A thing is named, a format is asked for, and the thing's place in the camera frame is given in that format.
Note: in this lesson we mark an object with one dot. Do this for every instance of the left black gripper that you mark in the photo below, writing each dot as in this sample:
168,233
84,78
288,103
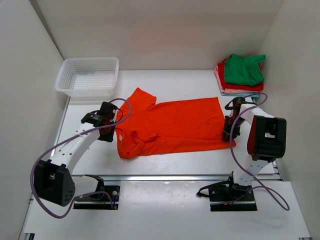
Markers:
109,136

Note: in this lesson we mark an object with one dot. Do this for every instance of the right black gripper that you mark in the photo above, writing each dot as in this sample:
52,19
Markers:
227,130

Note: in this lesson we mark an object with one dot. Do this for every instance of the orange t shirt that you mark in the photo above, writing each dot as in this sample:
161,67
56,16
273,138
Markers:
169,127

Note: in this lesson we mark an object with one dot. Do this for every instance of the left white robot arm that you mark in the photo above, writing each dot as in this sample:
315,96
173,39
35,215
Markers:
51,180

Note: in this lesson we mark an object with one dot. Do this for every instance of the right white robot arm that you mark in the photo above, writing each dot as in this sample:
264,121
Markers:
266,140

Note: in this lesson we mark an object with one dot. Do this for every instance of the light blue folded t shirt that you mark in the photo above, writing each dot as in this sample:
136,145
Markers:
245,95

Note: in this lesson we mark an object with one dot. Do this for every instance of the pink folded t shirt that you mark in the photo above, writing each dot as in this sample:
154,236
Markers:
230,91

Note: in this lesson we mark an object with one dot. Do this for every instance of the red folded t shirt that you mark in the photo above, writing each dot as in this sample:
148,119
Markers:
221,69

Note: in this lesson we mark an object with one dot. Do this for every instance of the green folded t shirt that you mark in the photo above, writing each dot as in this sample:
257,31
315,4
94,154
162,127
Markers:
240,70

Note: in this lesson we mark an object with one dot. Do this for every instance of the white plastic basket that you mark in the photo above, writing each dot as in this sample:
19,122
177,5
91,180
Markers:
88,77

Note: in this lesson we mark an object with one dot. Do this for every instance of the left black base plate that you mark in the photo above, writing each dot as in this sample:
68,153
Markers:
101,201

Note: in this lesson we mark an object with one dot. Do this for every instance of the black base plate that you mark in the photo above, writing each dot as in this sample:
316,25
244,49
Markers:
101,201
226,196

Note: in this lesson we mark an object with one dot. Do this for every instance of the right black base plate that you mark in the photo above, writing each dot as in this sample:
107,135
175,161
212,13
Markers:
226,196

